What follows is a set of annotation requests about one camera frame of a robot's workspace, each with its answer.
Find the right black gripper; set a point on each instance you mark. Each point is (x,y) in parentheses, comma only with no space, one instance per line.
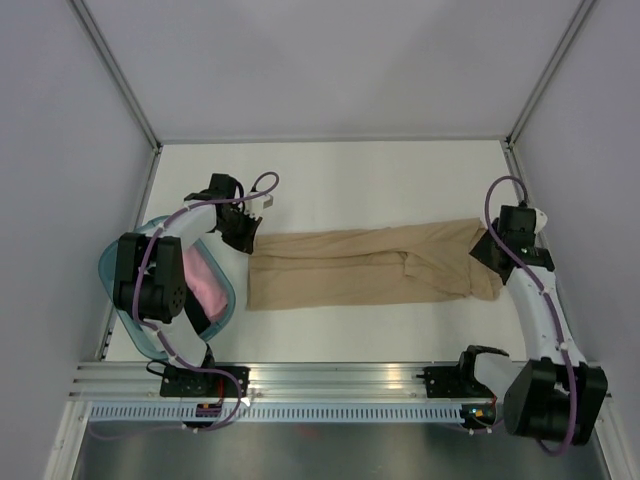
(481,252)

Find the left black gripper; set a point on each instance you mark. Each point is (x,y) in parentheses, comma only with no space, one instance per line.
(246,241)

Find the beige t shirt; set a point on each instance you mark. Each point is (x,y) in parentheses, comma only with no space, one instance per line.
(424,263)

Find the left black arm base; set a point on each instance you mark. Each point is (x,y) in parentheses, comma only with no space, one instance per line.
(185,383)

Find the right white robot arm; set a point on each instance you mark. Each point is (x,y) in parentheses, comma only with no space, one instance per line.
(556,396)

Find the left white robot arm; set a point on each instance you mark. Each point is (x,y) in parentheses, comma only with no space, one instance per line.
(207,211)

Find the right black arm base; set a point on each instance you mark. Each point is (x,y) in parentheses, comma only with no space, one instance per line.
(446,382)

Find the pink rolled t shirt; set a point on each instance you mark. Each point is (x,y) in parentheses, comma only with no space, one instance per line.
(205,286)

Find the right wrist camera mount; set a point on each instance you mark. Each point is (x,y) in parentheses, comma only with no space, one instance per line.
(541,220)

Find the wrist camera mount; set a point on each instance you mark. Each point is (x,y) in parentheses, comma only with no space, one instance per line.
(255,208)
(541,220)

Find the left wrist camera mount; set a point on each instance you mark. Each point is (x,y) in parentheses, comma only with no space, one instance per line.
(255,208)

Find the aluminium front rail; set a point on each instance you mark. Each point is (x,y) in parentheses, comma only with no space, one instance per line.
(268,382)

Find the white slotted cable duct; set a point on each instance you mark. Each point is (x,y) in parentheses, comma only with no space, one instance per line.
(280,412)

